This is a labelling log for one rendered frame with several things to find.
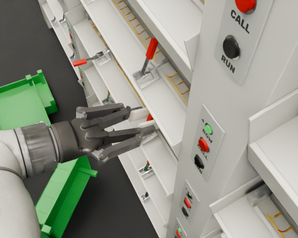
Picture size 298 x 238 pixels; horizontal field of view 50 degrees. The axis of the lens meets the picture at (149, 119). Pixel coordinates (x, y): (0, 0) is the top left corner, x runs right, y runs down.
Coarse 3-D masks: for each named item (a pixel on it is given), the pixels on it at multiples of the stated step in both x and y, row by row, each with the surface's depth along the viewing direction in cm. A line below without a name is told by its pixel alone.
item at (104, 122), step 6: (126, 108) 67; (114, 114) 65; (120, 114) 66; (126, 114) 67; (90, 120) 63; (96, 120) 63; (102, 120) 64; (108, 120) 64; (114, 120) 66; (120, 120) 67; (84, 126) 61; (90, 126) 62; (102, 126) 64; (108, 126) 66
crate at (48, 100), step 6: (42, 72) 147; (36, 78) 150; (42, 78) 150; (36, 84) 153; (42, 84) 153; (42, 90) 151; (48, 90) 151; (42, 96) 149; (48, 96) 149; (42, 102) 147; (48, 102) 147; (54, 102) 139; (48, 108) 140; (54, 108) 142; (48, 114) 143
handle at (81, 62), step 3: (96, 54) 84; (93, 57) 85; (96, 57) 85; (78, 60) 84; (81, 60) 84; (84, 60) 84; (87, 60) 84; (90, 60) 84; (72, 63) 83; (75, 63) 83; (78, 63) 83; (81, 63) 83; (84, 63) 84; (75, 66) 83
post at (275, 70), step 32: (224, 0) 24; (288, 0) 18; (288, 32) 19; (256, 64) 23; (288, 64) 21; (192, 96) 36; (224, 96) 29; (256, 96) 25; (192, 128) 40; (224, 128) 32; (224, 160) 35; (224, 192) 39; (192, 224) 57
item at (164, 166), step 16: (80, 16) 94; (80, 32) 94; (96, 48) 89; (96, 64) 87; (112, 64) 85; (112, 80) 83; (112, 96) 81; (128, 96) 80; (144, 144) 73; (160, 144) 72; (160, 160) 70; (160, 176) 68
